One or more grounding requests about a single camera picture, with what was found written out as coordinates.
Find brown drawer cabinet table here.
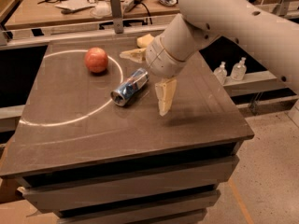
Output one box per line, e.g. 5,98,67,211
1,35,253,224

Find wooden background desk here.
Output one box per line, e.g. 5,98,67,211
5,0,179,30

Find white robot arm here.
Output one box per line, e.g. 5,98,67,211
143,0,299,116

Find left clear sanitizer bottle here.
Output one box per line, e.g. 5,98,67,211
214,62,227,85

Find yellow sponge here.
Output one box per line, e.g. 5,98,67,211
137,34,154,49

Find clear sanitizer bottle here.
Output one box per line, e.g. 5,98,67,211
214,62,227,85
231,57,247,81

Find metal frame rail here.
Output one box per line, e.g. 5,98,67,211
0,0,299,51

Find right clear sanitizer bottle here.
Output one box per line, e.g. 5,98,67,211
231,57,247,81

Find red apple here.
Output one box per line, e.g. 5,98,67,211
84,48,108,73

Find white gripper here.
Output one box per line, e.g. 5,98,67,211
120,35,186,116

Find redbull can blue silver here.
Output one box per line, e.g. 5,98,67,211
110,68,150,106

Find white papers on desk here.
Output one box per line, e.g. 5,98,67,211
55,0,95,10

